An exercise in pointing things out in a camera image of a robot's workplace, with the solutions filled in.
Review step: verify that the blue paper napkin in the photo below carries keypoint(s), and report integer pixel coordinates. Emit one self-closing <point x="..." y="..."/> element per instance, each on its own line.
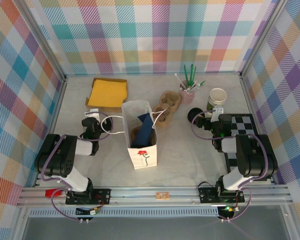
<point x="143" y="132"/>

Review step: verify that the white flower paper bag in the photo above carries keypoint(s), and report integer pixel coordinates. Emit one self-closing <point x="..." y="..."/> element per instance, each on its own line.
<point x="142" y="157"/>

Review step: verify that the stack of pulp cup carriers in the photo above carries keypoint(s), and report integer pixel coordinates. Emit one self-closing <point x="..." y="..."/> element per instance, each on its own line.
<point x="166" y="107"/>

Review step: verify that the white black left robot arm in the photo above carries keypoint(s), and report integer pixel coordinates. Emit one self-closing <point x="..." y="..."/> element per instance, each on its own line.
<point x="62" y="155"/>

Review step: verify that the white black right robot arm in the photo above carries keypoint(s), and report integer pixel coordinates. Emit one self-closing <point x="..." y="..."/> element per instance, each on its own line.
<point x="255" y="155"/>

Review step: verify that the cardboard napkin box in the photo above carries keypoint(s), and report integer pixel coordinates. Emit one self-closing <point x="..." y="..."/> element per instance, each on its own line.
<point x="89" y="105"/>

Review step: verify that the black white chessboard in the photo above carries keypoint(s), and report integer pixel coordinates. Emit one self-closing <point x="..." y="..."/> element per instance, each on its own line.
<point x="245" y="122"/>

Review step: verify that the stack of black cup lids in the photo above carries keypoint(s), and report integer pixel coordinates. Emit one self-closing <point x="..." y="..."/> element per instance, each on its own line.
<point x="192" y="115"/>

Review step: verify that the stack of green paper cups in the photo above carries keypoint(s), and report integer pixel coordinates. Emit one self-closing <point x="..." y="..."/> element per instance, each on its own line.
<point x="218" y="96"/>

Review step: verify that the yellow paper napkin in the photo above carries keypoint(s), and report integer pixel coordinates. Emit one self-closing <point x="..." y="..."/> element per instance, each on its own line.
<point x="107" y="92"/>

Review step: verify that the pink straw holder cup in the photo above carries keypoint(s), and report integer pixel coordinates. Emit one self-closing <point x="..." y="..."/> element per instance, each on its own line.
<point x="186" y="97"/>

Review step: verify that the green-tipped wrapped straw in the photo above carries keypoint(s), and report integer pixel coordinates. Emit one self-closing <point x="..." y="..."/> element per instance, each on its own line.
<point x="202" y="82"/>

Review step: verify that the green stirrer stick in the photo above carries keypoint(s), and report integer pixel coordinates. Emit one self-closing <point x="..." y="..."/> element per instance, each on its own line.
<point x="185" y="75"/>
<point x="191" y="75"/>
<point x="194" y="75"/>

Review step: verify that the white stirrer stick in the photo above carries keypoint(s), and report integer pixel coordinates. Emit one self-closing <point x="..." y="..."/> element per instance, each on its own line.
<point x="179" y="79"/>

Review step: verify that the red plastic block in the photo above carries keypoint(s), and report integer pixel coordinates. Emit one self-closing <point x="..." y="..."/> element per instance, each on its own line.
<point x="54" y="193"/>

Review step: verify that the small connector board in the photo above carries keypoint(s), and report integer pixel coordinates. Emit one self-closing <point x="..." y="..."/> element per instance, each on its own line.
<point x="89" y="212"/>
<point x="228" y="209"/>

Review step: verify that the small brown tag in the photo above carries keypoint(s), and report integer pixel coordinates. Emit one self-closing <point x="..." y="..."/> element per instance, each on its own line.
<point x="162" y="195"/>

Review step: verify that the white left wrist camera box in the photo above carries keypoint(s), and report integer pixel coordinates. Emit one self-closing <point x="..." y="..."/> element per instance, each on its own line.
<point x="95" y="114"/>

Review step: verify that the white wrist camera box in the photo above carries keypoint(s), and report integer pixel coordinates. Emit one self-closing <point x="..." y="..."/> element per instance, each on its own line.
<point x="95" y="114"/>
<point x="218" y="112"/>

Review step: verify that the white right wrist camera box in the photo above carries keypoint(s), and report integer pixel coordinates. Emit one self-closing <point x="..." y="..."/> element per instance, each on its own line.
<point x="218" y="112"/>

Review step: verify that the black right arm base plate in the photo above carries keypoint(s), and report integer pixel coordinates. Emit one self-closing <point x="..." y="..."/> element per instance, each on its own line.
<point x="207" y="195"/>

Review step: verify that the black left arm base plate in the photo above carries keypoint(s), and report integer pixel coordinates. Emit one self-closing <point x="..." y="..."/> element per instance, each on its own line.
<point x="102" y="196"/>

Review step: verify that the aluminium frame post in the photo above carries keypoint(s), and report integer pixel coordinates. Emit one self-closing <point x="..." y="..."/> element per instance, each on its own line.
<point x="43" y="42"/>
<point x="262" y="37"/>

